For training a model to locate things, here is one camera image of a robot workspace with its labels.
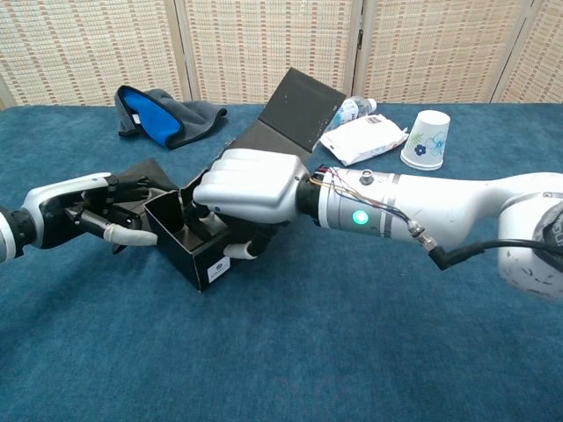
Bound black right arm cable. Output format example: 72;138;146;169
408;219;563;270

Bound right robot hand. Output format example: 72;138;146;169
179;148;309;261

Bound beige woven screen panel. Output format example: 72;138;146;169
175;0;366;105
355;0;536;105
492;0;563;105
0;0;194;109

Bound coloured right wrist wires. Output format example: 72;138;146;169
310;164;419;229

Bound grey blue beanie hat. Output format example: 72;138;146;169
114;85;229;151

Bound clear plastic water bottle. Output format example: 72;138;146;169
327;97;378;133

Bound white floral paper cup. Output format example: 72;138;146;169
399;109;452;171

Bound black paper box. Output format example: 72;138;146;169
112;67;347;294

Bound white tissue packet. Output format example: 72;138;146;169
318;113;410;167

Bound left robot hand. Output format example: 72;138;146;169
19;172;181;256

